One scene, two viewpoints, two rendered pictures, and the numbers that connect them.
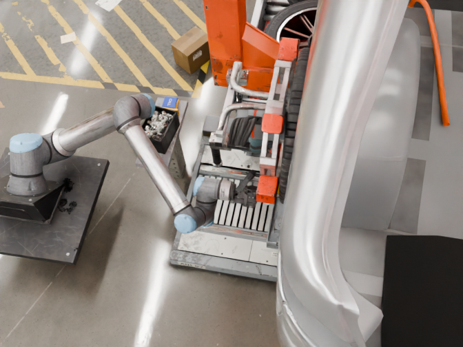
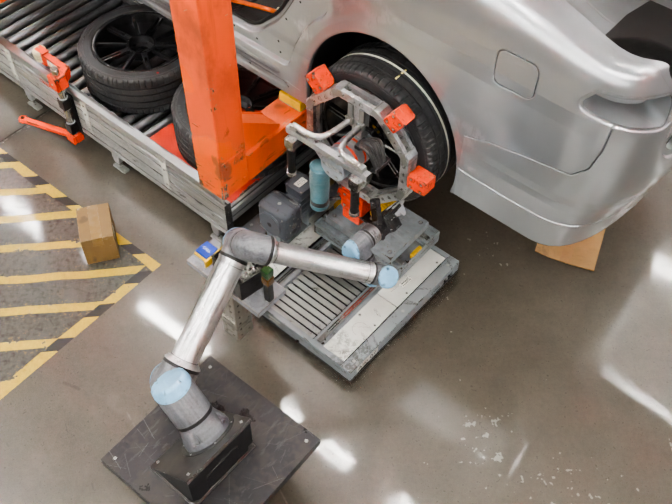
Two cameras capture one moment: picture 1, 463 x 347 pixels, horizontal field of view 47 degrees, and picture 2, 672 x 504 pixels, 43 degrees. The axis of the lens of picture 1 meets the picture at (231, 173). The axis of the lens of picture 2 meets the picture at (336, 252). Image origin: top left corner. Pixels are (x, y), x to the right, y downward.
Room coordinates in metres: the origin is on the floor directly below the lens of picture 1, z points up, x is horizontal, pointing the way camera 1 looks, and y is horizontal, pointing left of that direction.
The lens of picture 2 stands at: (0.42, 2.17, 3.37)
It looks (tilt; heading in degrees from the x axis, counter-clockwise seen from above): 52 degrees down; 292
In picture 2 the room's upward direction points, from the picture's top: 1 degrees clockwise
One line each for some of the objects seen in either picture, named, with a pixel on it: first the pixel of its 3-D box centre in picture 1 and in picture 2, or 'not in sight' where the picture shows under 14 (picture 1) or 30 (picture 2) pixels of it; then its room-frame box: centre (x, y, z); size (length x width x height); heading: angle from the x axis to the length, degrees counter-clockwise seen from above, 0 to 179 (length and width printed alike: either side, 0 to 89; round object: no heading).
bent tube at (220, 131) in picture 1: (243, 114); (360, 140); (1.25, -0.07, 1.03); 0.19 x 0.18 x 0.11; 73
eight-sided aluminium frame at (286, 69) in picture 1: (278, 124); (359, 145); (1.31, -0.22, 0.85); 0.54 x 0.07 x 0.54; 163
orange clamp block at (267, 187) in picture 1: (266, 189); (420, 181); (1.01, -0.13, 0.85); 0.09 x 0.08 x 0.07; 163
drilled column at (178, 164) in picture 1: (171, 151); (234, 302); (1.67, 0.32, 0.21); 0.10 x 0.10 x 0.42; 73
